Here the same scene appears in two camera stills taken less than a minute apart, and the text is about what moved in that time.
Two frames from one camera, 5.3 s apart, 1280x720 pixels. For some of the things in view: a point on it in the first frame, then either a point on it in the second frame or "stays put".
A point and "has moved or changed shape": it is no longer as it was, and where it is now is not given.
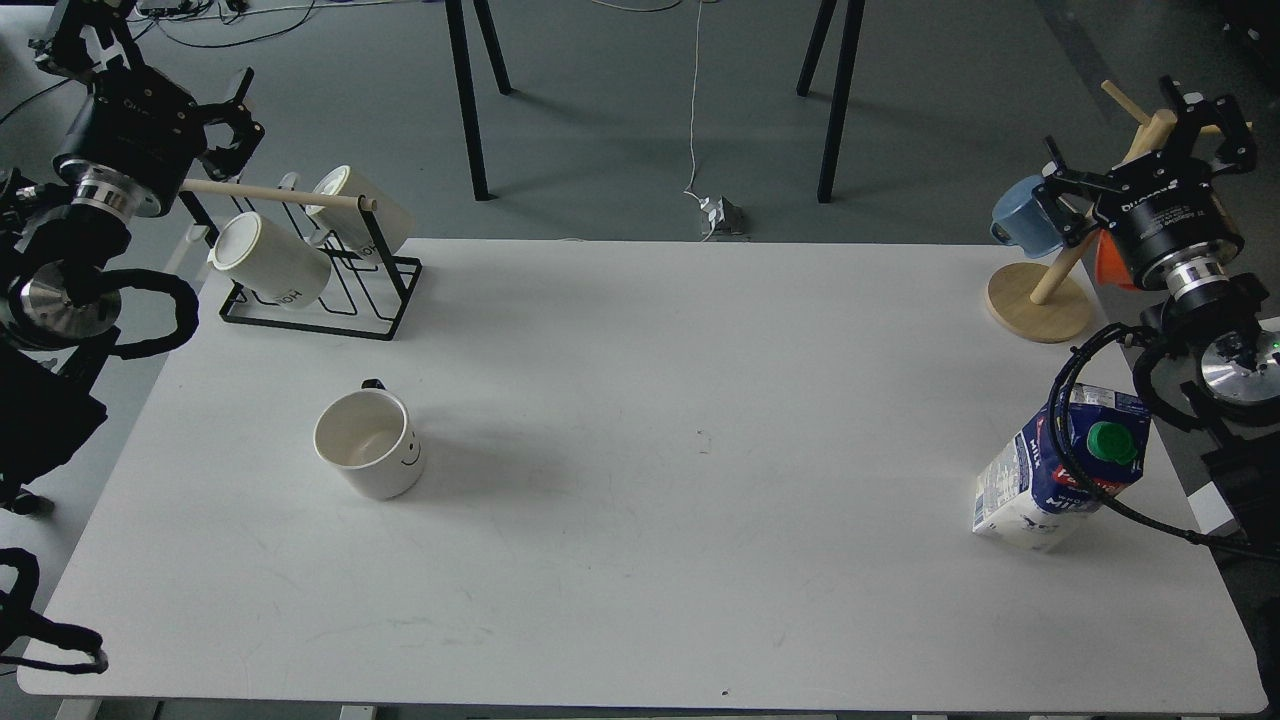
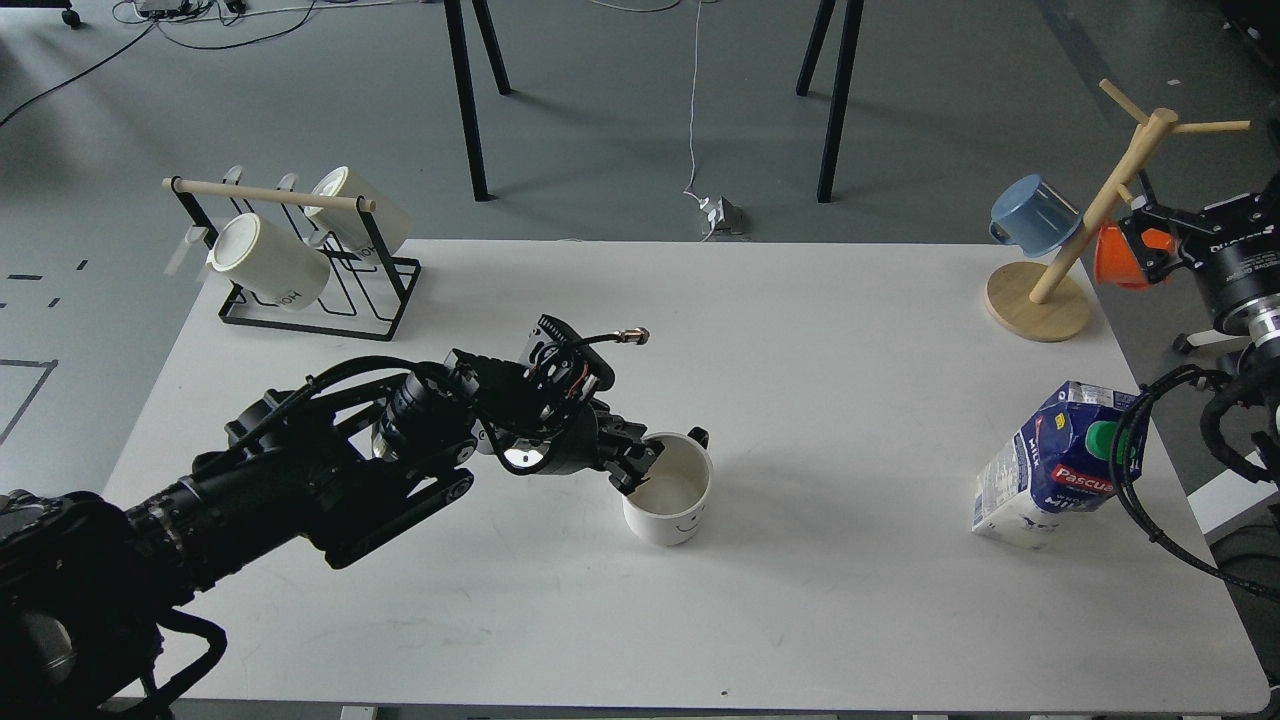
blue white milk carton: [1026, 493] stays put
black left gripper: [134, 131] → [540, 416]
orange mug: [1111, 269] stays put
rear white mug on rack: [346, 224] stays put
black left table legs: [456, 19] stays put
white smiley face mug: [365, 434] has moved or changed shape
